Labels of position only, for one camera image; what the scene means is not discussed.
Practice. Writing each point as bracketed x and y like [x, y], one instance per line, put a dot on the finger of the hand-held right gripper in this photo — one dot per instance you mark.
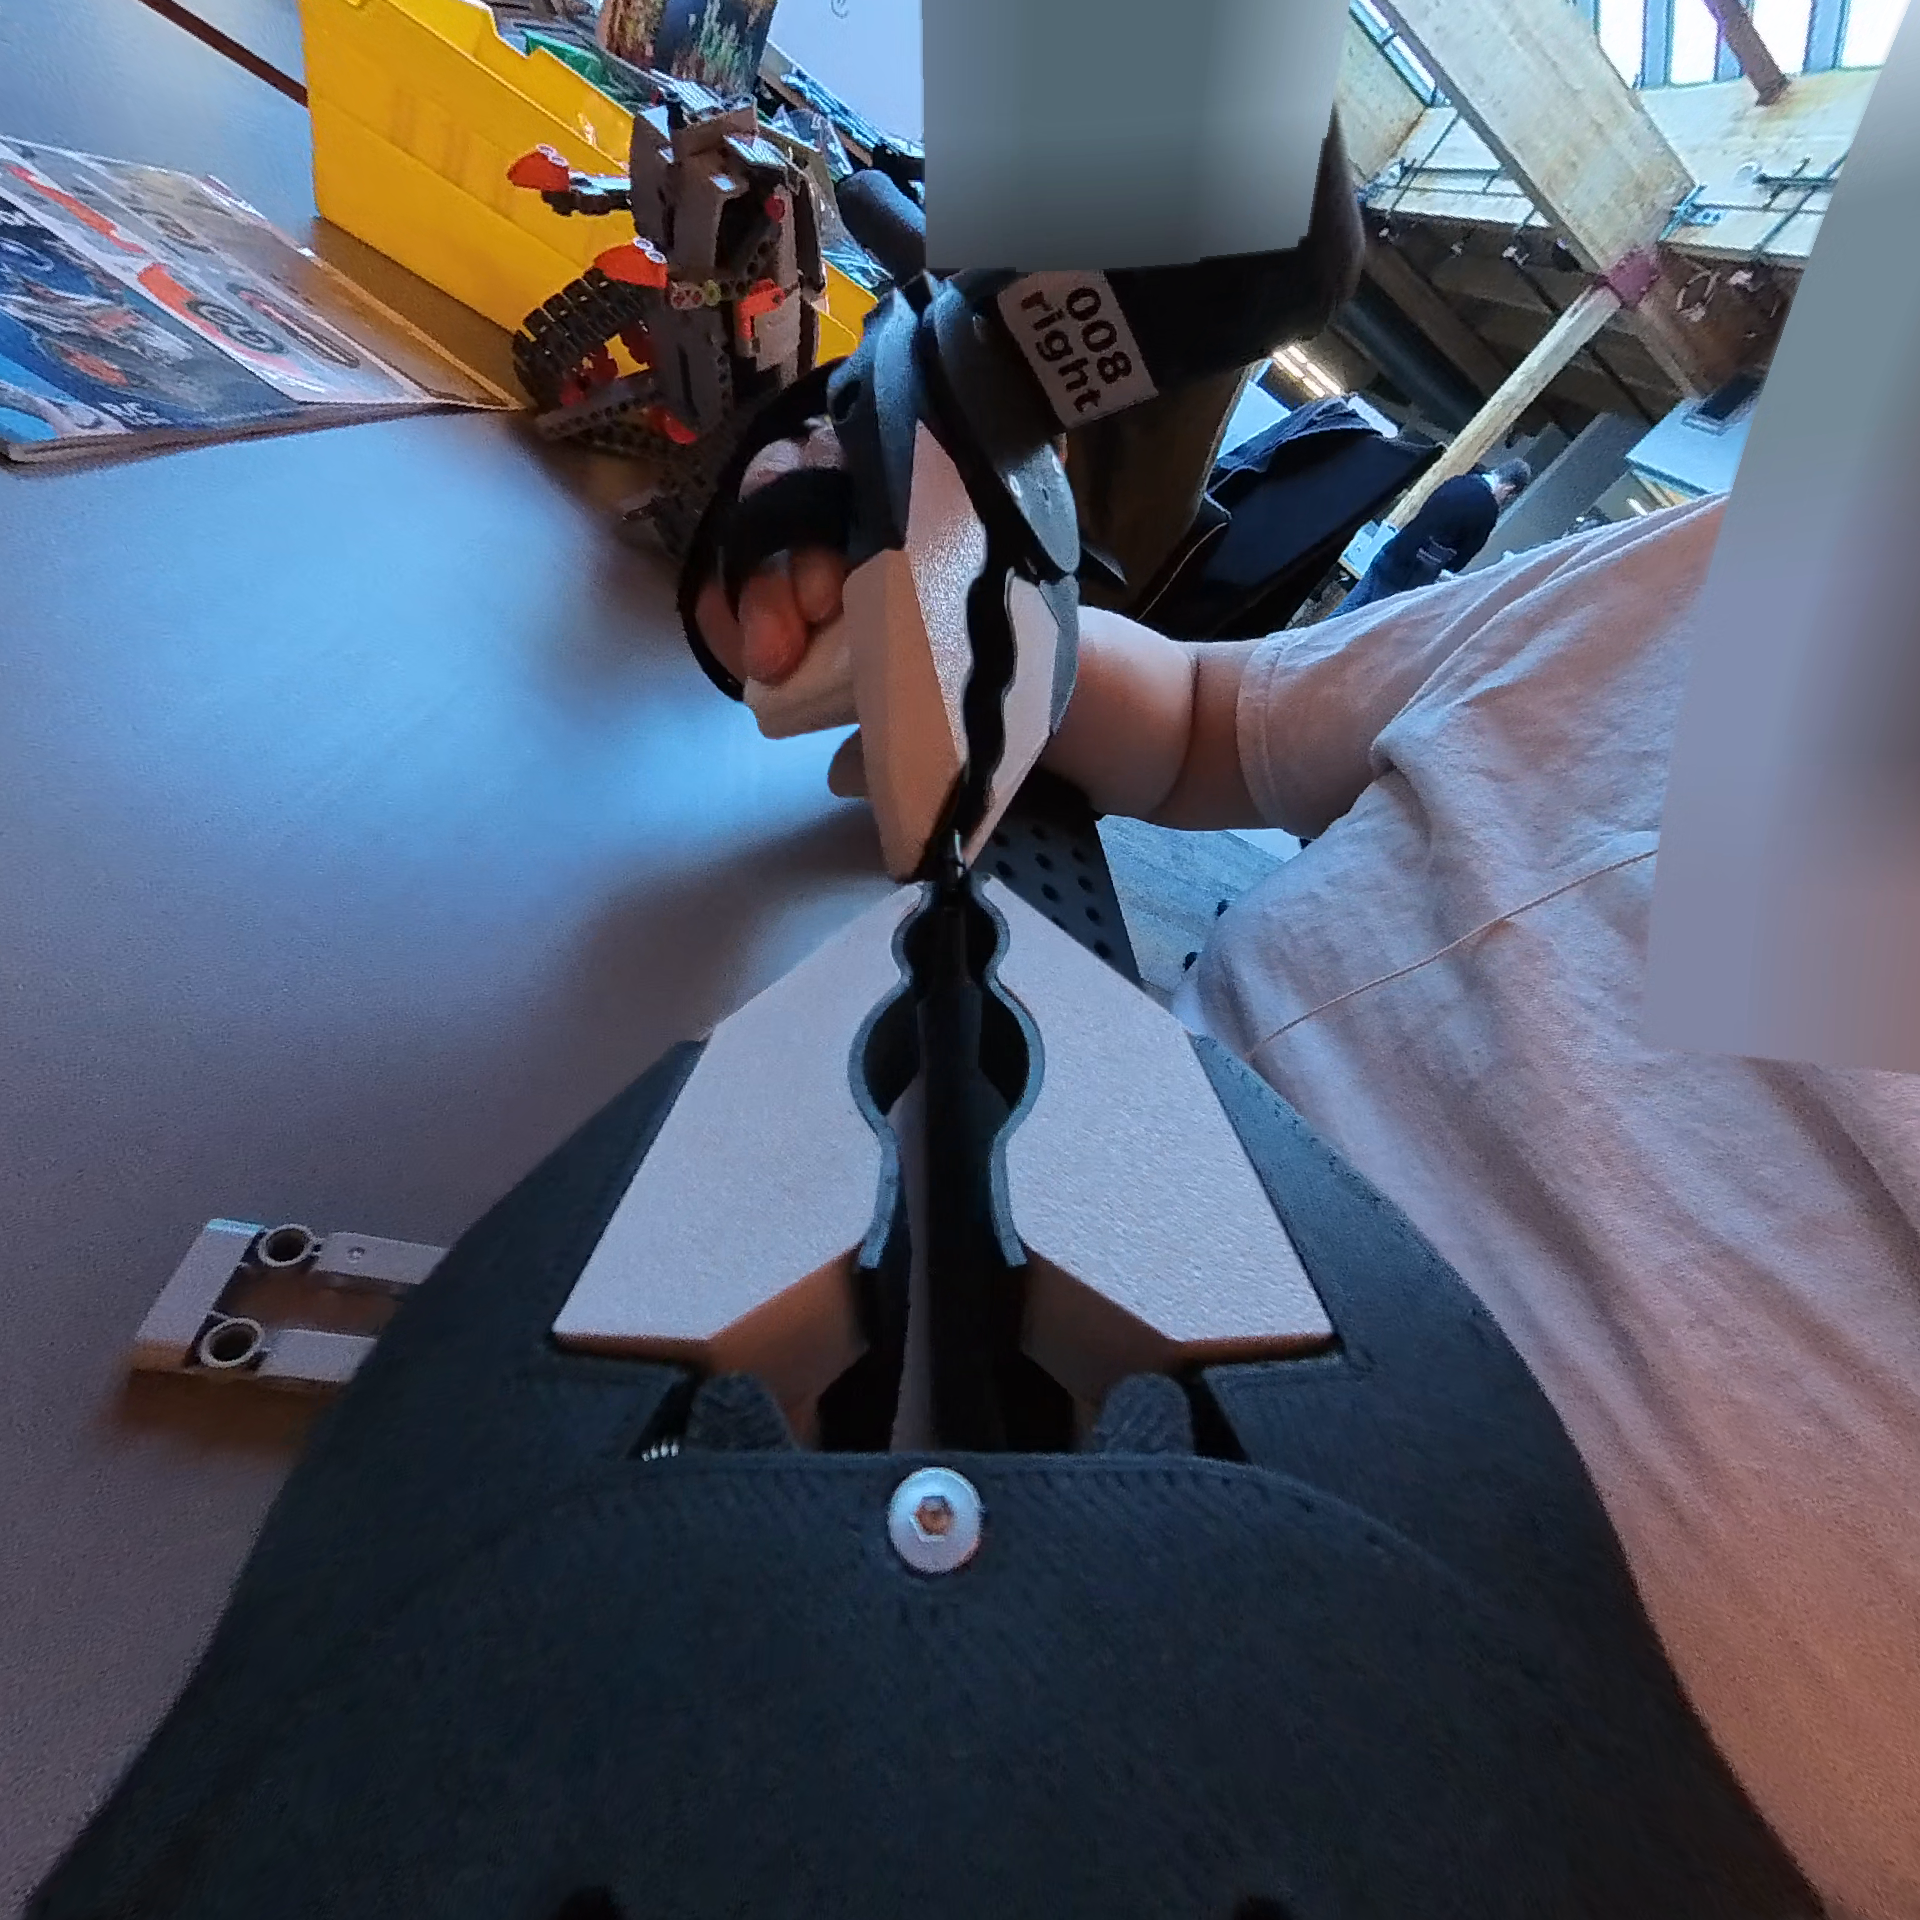
[914, 643]
[1026, 660]

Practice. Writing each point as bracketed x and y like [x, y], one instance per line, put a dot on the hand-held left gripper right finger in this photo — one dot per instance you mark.
[1153, 1184]

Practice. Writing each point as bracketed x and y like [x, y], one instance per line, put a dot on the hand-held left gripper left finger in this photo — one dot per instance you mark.
[719, 1184]

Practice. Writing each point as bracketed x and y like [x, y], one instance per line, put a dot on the black toy axle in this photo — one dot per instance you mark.
[954, 1083]

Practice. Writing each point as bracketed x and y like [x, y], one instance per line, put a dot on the grey toy block frame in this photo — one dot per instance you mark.
[179, 1311]

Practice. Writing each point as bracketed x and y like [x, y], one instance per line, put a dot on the person's right forearm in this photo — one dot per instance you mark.
[1139, 707]

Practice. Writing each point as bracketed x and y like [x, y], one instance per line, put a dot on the grey desk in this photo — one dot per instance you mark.
[373, 749]

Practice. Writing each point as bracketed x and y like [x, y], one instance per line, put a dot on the person's right hand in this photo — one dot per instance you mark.
[794, 627]

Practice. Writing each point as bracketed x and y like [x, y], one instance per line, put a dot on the black perforated panel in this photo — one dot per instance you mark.
[1073, 900]

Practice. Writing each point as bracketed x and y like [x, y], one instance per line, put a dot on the toy robot model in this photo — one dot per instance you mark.
[719, 270]

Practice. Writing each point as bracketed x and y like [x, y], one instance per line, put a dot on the dark jacket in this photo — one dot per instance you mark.
[1305, 479]

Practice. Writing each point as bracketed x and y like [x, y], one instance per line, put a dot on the person in white shirt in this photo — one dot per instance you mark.
[1502, 1197]

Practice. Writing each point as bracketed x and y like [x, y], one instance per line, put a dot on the yellow box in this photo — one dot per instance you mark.
[422, 166]

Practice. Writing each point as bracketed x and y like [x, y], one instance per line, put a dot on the blue toy box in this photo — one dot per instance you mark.
[136, 331]

